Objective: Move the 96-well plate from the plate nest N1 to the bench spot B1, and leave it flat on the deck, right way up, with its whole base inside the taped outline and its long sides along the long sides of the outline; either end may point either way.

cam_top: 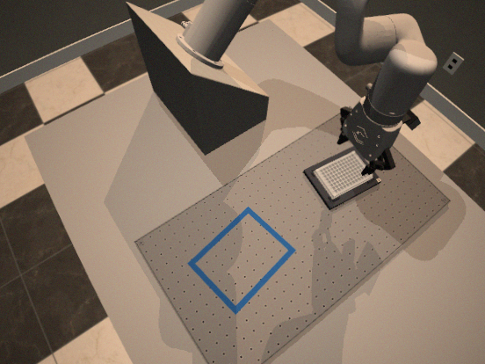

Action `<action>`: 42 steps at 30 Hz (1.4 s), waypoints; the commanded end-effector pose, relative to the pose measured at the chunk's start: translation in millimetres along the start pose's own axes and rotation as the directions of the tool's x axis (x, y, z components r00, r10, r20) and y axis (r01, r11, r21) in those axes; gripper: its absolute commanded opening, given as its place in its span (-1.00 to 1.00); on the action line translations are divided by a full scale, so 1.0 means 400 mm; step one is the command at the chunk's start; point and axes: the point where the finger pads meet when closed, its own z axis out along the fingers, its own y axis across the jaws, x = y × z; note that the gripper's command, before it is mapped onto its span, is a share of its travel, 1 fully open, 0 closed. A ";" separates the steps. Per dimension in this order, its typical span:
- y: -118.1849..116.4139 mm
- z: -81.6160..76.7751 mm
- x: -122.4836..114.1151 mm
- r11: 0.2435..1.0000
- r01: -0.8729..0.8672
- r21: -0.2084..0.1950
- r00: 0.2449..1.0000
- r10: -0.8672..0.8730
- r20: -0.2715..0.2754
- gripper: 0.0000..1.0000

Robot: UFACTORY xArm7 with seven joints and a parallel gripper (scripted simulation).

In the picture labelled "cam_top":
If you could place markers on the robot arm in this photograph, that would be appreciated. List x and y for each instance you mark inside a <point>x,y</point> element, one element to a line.
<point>408,67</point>

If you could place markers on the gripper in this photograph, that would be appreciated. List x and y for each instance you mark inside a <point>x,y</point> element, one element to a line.
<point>372,140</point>

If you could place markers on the blue tape outline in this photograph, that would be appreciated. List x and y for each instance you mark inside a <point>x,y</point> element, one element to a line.
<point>253,291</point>

